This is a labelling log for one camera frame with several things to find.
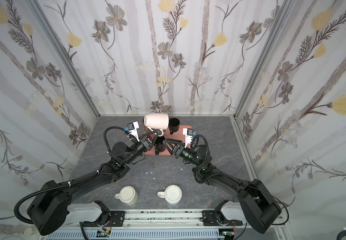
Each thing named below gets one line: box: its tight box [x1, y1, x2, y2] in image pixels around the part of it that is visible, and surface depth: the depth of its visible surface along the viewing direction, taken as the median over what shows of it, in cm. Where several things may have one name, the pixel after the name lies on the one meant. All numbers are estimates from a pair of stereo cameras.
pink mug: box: [143, 113, 170, 137], surface depth 69 cm
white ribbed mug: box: [157, 184, 183, 205], surface depth 76 cm
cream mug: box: [114, 185, 139, 206], surface depth 77 cm
